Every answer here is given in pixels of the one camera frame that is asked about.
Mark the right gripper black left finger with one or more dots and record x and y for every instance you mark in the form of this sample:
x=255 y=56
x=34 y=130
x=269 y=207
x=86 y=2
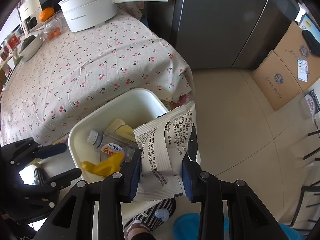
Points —
x=73 y=216

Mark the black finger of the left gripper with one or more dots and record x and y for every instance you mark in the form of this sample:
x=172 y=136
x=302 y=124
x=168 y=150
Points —
x=23 y=152
x=61 y=181

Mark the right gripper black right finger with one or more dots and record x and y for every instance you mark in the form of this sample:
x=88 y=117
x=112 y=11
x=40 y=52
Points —
x=248 y=217

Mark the yellow wrapper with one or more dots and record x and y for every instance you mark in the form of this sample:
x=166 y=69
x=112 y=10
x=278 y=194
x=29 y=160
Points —
x=107 y=167

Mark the clear plastic water bottle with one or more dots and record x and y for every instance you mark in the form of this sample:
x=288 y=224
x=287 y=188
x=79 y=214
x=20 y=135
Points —
x=108 y=144

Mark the beige yellow snack bag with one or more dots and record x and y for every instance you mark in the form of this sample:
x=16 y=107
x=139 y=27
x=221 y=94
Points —
x=119 y=127

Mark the white printed snack wrapper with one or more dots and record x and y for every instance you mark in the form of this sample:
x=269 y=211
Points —
x=163 y=142

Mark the white trash bin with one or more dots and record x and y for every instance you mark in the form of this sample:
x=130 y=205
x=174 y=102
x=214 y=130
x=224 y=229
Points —
x=133 y=108

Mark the blue plastic stool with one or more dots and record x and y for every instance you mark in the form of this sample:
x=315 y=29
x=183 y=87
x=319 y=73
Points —
x=186 y=227

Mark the striped slipper foot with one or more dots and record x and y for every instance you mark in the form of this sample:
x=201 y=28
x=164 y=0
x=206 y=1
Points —
x=142 y=225

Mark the cherry print tablecloth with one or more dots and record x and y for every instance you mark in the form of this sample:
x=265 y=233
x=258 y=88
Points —
x=74 y=74

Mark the dark green pumpkin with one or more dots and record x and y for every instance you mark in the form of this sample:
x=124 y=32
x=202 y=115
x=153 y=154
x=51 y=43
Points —
x=27 y=41

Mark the red label food jar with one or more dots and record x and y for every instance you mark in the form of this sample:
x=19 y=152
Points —
x=12 y=41

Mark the glass jar with wooden lid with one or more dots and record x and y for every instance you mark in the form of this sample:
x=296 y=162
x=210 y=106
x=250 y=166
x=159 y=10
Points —
x=52 y=28

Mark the lower cardboard box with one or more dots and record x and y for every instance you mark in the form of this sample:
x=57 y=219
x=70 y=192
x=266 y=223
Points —
x=276 y=81

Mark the cardboard box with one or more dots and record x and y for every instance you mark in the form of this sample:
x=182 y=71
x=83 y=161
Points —
x=276 y=81
x=293 y=51

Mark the cream air fryer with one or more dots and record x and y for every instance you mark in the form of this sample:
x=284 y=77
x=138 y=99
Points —
x=29 y=14

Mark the orange mandarin on jar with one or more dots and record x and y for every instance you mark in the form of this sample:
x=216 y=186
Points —
x=46 y=14

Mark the white electric cooking pot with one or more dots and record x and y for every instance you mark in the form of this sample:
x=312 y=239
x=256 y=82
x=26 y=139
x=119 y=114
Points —
x=85 y=14

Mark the upper cardboard box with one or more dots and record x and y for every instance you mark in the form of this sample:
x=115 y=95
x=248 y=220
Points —
x=293 y=51

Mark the grey refrigerator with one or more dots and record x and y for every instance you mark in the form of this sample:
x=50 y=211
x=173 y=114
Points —
x=222 y=33

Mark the cream bowl with green handle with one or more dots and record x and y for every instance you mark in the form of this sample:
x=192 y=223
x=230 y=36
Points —
x=31 y=49

